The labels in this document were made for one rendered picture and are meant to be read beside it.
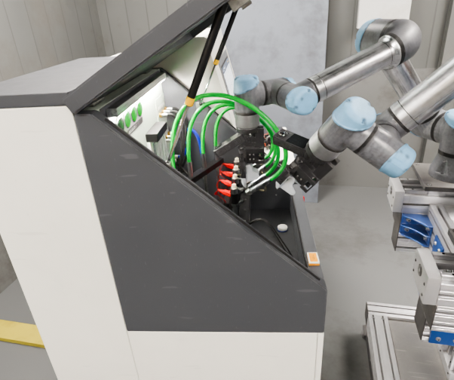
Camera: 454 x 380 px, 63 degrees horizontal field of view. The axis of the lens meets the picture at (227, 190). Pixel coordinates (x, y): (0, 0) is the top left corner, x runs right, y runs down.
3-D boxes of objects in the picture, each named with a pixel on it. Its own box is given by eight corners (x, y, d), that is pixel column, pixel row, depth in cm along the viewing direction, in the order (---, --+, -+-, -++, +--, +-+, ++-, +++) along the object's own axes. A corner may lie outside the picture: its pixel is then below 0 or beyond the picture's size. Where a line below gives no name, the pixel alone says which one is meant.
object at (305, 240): (321, 323, 109) (325, 280, 101) (306, 323, 109) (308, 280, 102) (299, 216, 164) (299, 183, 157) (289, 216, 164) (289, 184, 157)
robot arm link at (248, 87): (265, 75, 106) (237, 79, 104) (265, 113, 111) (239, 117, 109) (254, 72, 113) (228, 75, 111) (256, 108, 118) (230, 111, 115)
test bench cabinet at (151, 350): (312, 483, 140) (324, 334, 105) (162, 477, 145) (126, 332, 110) (294, 335, 202) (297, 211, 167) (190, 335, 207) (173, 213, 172)
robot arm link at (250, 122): (234, 117, 110) (235, 109, 117) (234, 131, 112) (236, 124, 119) (259, 115, 110) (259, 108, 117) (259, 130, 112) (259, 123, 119)
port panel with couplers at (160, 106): (174, 179, 145) (164, 99, 131) (166, 179, 145) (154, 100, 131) (180, 166, 156) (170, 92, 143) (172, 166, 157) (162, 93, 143)
